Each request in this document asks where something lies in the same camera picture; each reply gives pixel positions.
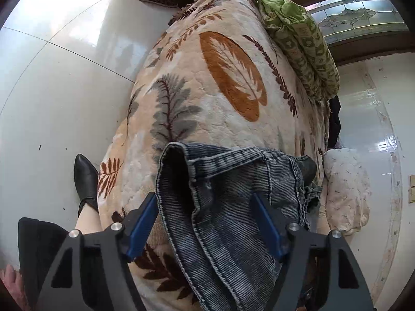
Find grey denim pants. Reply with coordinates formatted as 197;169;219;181
155;143;321;310

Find person's right hand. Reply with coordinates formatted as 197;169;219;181
1;265;30;310

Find person's bare leg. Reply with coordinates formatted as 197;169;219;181
74;204;103;235

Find black skirt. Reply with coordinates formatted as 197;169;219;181
18;218;113;310

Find white floral pillow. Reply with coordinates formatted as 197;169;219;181
323;148;371;236

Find black leather ankle boot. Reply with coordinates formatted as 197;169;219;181
74;154;99;215

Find leaf pattern bed blanket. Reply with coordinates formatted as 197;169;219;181
98;0;328;310

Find green folded quilt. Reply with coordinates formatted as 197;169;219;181
253;0;341;100

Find black garment by wall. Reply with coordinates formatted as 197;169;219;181
327;96;341;149

